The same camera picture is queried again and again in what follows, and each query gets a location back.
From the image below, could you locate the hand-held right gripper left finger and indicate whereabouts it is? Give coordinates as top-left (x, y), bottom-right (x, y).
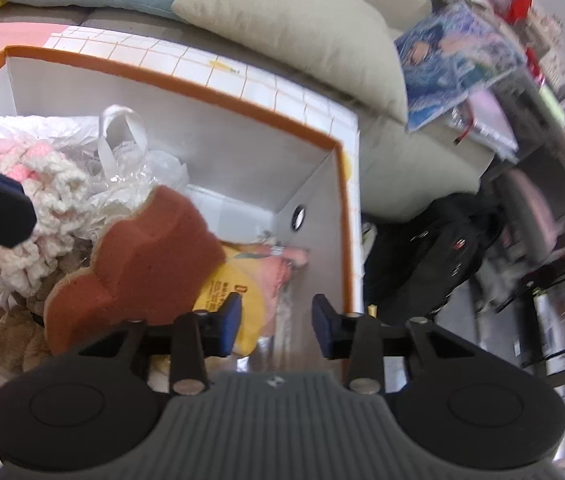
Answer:
top-left (80, 292), bottom-right (243, 396)

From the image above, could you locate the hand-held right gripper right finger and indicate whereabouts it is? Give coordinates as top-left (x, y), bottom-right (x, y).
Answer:
top-left (311, 293), bottom-right (468, 395)

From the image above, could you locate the yellow snack packet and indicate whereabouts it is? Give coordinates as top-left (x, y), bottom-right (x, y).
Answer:
top-left (192, 244), bottom-right (313, 357)

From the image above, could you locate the pink white crochet item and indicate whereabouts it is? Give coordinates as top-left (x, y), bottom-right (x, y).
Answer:
top-left (0, 141), bottom-right (96, 298)

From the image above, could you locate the brown bear-shaped sponge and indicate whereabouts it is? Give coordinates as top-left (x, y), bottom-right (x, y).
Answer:
top-left (42, 185), bottom-right (227, 356)

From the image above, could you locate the brown plush toy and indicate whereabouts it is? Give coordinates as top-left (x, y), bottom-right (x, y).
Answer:
top-left (0, 247), bottom-right (94, 376)

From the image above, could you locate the white plastic bag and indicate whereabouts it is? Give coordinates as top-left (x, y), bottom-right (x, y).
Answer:
top-left (0, 105), bottom-right (190, 211)

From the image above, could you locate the white orange-rimmed storage box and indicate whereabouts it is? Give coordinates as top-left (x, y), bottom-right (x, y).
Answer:
top-left (0, 45), bottom-right (363, 408)

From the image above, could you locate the black backpack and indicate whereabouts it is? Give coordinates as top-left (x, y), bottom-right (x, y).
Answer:
top-left (363, 192), bottom-right (506, 318)

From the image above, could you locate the beige sofa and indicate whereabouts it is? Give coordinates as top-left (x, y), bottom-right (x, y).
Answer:
top-left (0, 0), bottom-right (496, 221)

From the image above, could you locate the beige pillow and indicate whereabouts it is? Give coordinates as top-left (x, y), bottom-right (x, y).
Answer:
top-left (171, 0), bottom-right (409, 123)

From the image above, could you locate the blue anime print board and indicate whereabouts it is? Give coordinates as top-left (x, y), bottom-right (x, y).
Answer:
top-left (395, 0), bottom-right (528, 133)

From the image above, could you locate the red ornament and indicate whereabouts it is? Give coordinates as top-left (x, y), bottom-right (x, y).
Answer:
top-left (507, 0), bottom-right (536, 23)

